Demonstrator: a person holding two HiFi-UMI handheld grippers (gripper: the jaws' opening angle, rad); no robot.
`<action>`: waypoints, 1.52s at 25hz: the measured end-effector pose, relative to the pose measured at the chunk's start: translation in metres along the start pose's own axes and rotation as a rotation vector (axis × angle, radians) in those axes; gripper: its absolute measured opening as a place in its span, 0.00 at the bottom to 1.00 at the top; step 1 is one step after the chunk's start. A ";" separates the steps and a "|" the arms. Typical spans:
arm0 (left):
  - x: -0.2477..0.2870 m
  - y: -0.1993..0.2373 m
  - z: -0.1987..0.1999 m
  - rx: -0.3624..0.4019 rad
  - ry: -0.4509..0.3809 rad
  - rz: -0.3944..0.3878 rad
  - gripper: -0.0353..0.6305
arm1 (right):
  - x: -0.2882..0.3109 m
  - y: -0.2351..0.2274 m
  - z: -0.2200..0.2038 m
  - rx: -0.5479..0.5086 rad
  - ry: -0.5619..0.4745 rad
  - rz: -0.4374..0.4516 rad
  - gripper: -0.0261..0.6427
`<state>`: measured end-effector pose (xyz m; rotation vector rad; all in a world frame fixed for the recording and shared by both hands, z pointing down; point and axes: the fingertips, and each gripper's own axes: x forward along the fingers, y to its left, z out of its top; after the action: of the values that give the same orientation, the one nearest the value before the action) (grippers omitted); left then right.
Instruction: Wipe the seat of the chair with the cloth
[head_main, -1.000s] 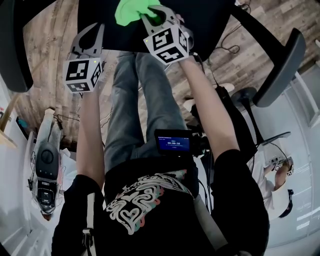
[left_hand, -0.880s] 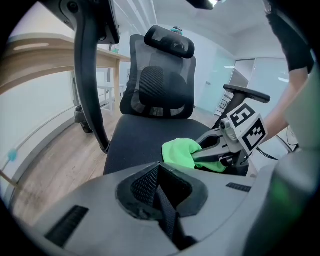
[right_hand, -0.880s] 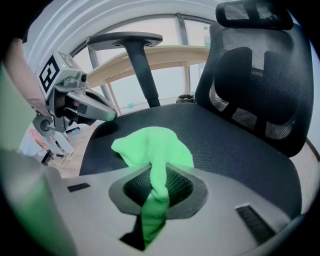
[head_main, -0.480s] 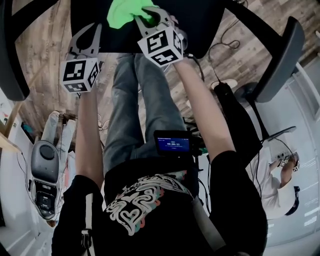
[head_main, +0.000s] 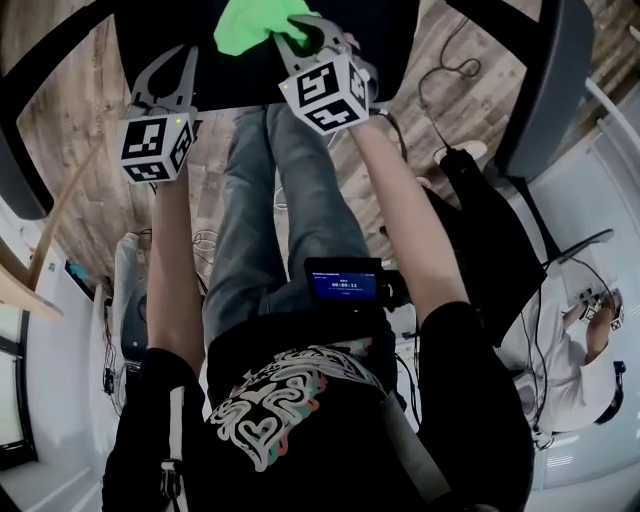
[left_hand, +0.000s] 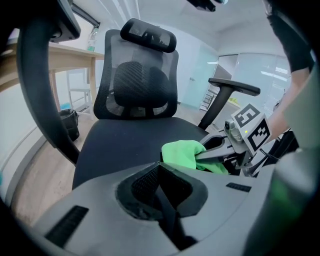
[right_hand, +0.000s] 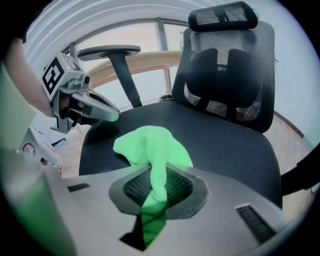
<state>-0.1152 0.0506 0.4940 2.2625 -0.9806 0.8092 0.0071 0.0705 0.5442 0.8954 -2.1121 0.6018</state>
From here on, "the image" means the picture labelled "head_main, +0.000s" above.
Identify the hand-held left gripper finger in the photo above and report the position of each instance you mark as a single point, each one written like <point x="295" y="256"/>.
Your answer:
<point x="190" y="80"/>
<point x="145" y="77"/>

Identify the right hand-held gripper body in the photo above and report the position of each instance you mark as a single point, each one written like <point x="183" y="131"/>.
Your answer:
<point x="325" y="90"/>

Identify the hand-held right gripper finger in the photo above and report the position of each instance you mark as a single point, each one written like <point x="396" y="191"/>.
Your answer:
<point x="330" y="35"/>
<point x="292" y="60"/>

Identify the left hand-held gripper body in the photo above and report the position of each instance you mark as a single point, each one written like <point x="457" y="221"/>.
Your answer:
<point x="142" y="142"/>

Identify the green wiping cloth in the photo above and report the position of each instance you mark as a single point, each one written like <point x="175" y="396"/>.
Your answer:
<point x="250" y="25"/>

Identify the person's right forearm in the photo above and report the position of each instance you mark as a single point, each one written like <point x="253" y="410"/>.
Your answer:
<point x="400" y="210"/>

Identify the person's left forearm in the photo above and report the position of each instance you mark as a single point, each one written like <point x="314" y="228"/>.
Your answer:
<point x="170" y="270"/>

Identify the person's right hand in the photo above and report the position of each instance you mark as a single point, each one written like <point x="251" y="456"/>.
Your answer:
<point x="351" y="42"/>

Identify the person's legs in jeans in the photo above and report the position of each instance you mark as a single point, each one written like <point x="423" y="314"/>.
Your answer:
<point x="250" y="215"/>

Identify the white hard-shell backpack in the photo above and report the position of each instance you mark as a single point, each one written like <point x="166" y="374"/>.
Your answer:
<point x="132" y="320"/>

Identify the curved wooden desk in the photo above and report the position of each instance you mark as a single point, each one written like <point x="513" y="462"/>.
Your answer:
<point x="25" y="295"/>

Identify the black waist-mounted screen device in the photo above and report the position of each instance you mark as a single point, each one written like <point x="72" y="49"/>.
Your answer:
<point x="342" y="287"/>

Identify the black framed window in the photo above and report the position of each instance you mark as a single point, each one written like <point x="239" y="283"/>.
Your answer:
<point x="20" y="390"/>

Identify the person's black printed t-shirt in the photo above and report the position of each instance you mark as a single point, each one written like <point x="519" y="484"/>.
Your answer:
<point x="325" y="475"/>

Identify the white table frame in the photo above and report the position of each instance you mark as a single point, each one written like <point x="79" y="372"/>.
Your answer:
<point x="607" y="102"/>

